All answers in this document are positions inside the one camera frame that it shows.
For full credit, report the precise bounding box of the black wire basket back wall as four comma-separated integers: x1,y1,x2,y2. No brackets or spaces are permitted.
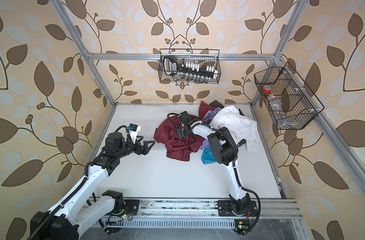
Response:
158,48,221,85

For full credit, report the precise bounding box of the maroon cloth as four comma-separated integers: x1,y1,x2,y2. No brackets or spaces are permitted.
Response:
154,114,209,162

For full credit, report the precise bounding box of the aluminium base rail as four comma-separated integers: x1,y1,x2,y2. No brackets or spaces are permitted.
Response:
101,198,303,229

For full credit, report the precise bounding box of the white shirt cloth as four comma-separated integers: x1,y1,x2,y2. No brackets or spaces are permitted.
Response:
209,106,260,152

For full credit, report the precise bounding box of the purple cloth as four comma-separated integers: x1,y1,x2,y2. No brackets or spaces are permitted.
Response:
199,108,222,150

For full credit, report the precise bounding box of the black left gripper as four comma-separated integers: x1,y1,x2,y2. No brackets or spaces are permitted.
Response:
115,133,155,160

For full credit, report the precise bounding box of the black wire basket wall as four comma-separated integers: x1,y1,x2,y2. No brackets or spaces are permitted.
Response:
254,62,324,130
158,48,221,85

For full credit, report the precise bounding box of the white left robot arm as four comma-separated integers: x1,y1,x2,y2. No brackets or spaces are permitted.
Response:
28,132,155,240

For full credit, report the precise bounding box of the teal cloth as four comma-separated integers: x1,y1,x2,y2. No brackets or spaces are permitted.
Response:
201,147,217,165

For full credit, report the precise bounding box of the black cloth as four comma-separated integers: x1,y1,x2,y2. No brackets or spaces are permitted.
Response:
209,100,224,109

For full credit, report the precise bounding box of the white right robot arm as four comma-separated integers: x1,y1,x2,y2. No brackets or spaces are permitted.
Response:
167,111,261,236

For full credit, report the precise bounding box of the clear bottle red cap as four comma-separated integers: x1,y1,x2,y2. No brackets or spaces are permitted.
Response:
262,85,285,119

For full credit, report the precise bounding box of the black socket tool set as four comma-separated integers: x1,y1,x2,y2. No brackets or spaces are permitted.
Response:
159,55,220,79

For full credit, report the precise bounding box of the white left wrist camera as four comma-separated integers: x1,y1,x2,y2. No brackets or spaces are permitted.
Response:
126,124,141,144

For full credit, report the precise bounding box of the black wire basket right wall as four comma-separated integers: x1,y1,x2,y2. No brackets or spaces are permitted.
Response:
254,62,324,130

